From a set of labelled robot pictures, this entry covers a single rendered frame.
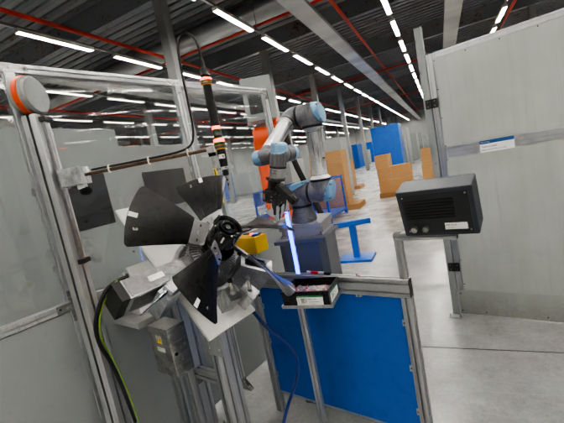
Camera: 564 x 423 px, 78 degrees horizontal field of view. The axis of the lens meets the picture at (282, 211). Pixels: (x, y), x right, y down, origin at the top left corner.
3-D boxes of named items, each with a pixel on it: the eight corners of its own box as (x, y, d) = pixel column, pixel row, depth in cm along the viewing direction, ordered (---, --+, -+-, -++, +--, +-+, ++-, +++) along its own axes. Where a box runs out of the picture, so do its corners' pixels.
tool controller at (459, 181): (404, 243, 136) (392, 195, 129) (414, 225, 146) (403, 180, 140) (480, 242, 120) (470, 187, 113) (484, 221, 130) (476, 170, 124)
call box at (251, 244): (237, 256, 194) (232, 237, 193) (248, 251, 202) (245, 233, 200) (258, 256, 184) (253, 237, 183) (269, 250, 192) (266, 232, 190)
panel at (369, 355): (279, 392, 203) (257, 285, 195) (281, 390, 205) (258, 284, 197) (424, 437, 153) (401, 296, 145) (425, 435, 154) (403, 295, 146)
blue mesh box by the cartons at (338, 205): (297, 226, 805) (289, 185, 793) (317, 216, 914) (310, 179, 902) (331, 223, 763) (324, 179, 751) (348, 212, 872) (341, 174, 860)
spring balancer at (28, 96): (10, 115, 133) (27, 112, 133) (-2, 72, 131) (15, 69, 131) (40, 120, 149) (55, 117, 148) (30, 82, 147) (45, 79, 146)
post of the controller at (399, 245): (399, 279, 143) (392, 233, 141) (401, 277, 145) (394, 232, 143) (406, 279, 141) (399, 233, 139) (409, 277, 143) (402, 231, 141)
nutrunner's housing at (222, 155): (220, 176, 139) (195, 60, 134) (222, 176, 143) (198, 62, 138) (230, 174, 139) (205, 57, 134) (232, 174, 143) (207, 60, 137)
